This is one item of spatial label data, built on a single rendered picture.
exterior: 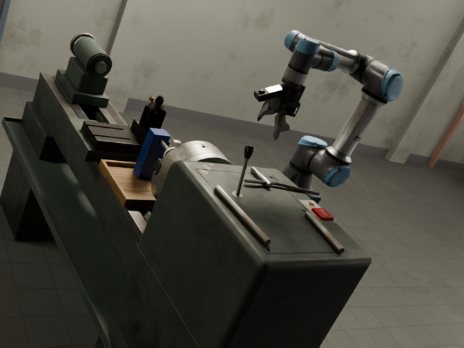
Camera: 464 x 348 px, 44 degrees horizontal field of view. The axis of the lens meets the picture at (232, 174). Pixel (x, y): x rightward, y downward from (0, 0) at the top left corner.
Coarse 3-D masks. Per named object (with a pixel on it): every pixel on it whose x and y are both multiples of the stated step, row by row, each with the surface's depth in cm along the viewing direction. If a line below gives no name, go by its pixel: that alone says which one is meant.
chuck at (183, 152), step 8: (184, 144) 219; (192, 144) 219; (200, 144) 220; (208, 144) 222; (168, 152) 218; (176, 152) 216; (184, 152) 215; (192, 152) 215; (200, 152) 215; (208, 152) 216; (216, 152) 219; (160, 160) 218; (168, 160) 215; (176, 160) 214; (168, 168) 214; (152, 176) 220; (160, 176) 216; (152, 184) 221; (160, 184) 215; (152, 192) 224
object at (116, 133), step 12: (84, 120) 262; (84, 132) 261; (96, 132) 256; (108, 132) 261; (120, 132) 266; (132, 132) 271; (96, 144) 251; (108, 144) 254; (120, 144) 257; (132, 144) 260
